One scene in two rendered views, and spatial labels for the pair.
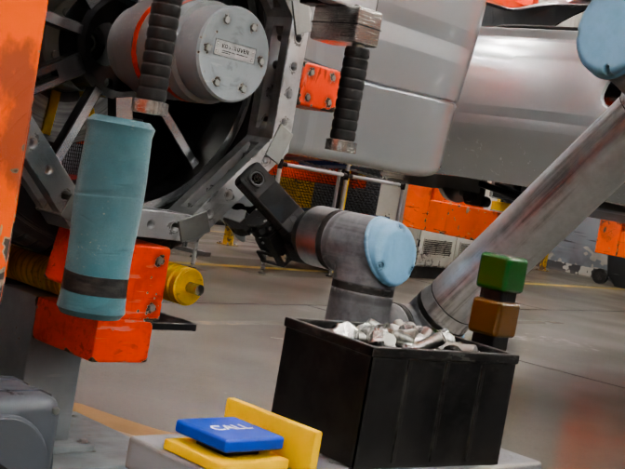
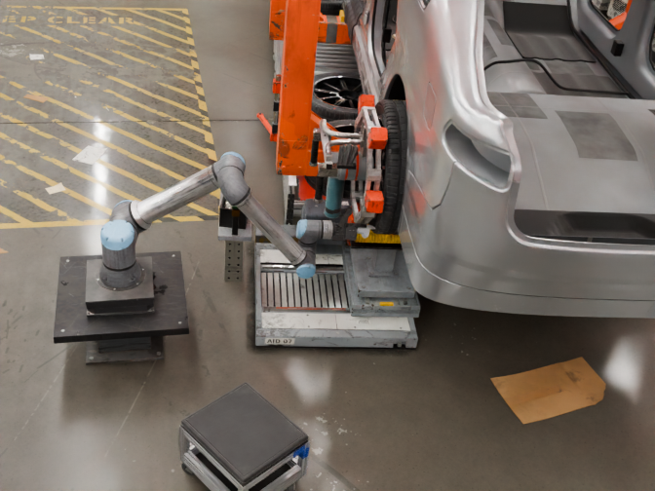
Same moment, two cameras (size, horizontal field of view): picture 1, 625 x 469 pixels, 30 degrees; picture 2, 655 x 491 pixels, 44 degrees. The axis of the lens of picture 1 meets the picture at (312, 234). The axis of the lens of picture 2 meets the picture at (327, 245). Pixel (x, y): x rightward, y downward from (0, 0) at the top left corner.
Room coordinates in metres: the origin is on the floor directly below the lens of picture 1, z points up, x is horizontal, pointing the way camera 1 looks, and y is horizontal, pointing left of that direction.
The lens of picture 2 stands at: (3.70, -2.57, 2.85)
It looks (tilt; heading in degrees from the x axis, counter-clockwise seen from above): 36 degrees down; 128
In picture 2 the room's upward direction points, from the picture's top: 7 degrees clockwise
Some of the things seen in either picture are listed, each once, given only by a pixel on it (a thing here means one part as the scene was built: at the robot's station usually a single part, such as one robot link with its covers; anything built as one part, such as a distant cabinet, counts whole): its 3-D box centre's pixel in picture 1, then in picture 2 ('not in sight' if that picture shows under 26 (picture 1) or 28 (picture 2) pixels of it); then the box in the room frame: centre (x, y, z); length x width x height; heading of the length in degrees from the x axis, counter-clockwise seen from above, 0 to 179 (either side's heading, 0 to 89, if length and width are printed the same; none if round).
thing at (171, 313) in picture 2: not in sight; (123, 314); (1.12, -0.80, 0.15); 0.60 x 0.60 x 0.30; 53
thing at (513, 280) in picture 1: (501, 273); not in sight; (1.29, -0.21, 0.64); 0.04 x 0.04 x 0.04; 46
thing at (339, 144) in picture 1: (349, 97); (319, 187); (1.64, -0.02, 0.83); 0.04 x 0.04 x 0.16
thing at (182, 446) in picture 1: (226, 453); not in sight; (1.02, 0.04, 0.45); 0.08 x 0.08 x 0.01; 46
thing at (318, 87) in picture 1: (304, 86); (373, 202); (1.92, 0.05, 0.85); 0.09 x 0.08 x 0.07; 136
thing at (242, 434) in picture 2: not in sight; (245, 454); (2.17, -0.98, 0.17); 0.43 x 0.36 x 0.34; 176
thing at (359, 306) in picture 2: not in sight; (379, 281); (1.80, 0.39, 0.13); 0.50 x 0.36 x 0.10; 136
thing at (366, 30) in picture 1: (346, 25); (327, 169); (1.66, 0.00, 0.93); 0.09 x 0.05 x 0.05; 46
